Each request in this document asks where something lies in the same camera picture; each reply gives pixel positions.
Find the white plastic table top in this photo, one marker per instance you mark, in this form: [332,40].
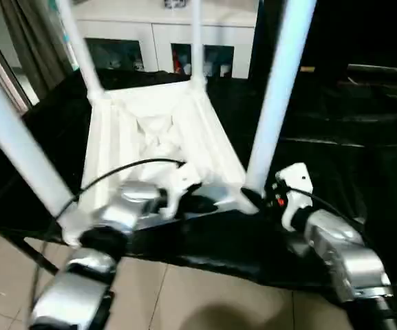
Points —
[157,137]

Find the white plastic table leg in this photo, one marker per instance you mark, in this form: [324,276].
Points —
[16,137]
[197,44]
[81,51]
[280,86]

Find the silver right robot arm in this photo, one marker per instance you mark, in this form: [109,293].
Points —
[342,247]

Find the black mat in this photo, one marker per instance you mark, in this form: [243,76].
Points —
[339,137]

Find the small white jar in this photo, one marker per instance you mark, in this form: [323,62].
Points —
[224,70]

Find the small tan tag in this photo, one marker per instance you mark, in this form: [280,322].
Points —
[307,68]

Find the small red item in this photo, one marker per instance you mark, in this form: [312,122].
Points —
[178,62]

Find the black work table leg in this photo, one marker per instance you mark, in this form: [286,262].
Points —
[36,256]

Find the long black bar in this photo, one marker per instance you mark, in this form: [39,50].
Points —
[384,68]

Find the white cabinet with glass doors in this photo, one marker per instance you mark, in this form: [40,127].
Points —
[143,31]

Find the dark patterned small object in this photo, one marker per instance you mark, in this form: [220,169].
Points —
[174,2]

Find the grey curtain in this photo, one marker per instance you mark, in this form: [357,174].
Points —
[36,41]

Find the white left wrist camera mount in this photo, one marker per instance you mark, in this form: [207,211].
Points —
[184,178]

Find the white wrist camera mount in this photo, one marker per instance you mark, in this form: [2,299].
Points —
[184,178]
[298,178]

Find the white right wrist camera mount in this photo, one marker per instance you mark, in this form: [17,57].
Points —
[298,178]

